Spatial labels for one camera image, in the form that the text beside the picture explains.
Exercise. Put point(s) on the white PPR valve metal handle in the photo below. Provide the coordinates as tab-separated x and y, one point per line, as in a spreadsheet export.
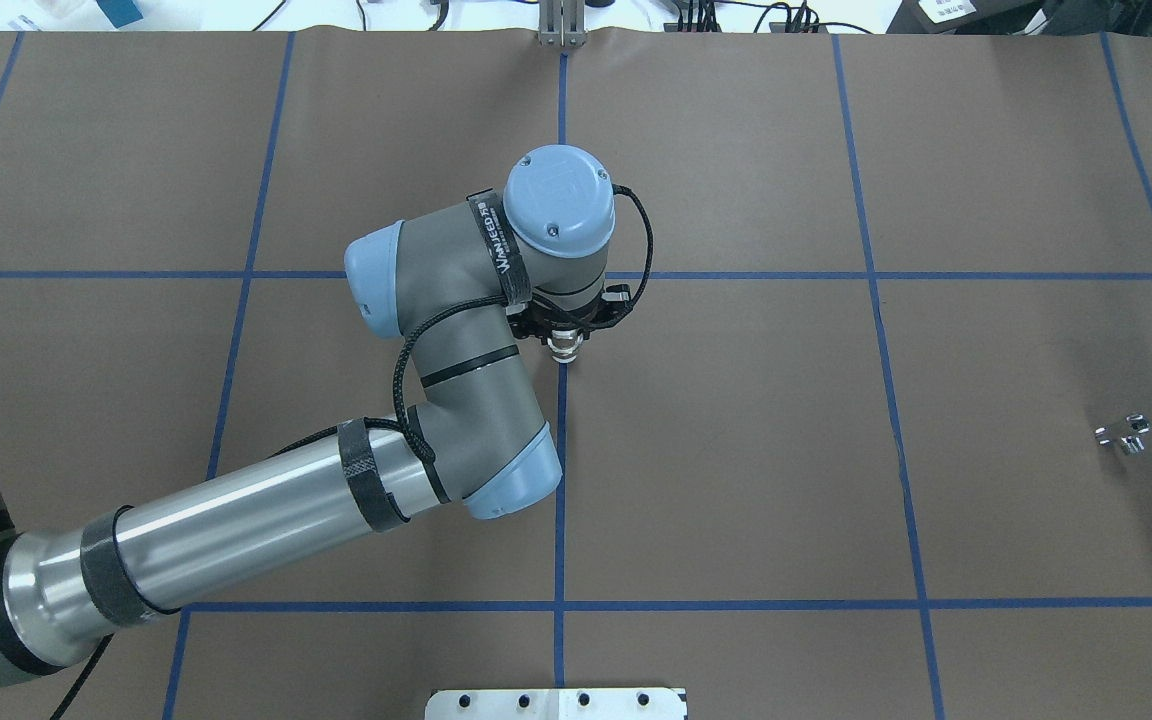
564	344

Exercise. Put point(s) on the chrome tee pipe fitting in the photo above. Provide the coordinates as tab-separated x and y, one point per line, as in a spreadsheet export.
1128	434

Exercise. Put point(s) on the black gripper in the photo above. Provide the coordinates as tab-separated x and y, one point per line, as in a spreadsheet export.
548	327

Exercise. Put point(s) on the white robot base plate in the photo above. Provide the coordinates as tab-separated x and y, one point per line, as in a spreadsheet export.
559	703

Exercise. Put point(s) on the aluminium frame post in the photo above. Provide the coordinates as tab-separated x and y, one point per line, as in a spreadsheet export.
561	23

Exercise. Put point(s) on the blue box on desk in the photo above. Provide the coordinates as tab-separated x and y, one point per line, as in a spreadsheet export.
121	13

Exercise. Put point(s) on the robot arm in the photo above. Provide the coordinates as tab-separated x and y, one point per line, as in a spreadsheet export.
460	287

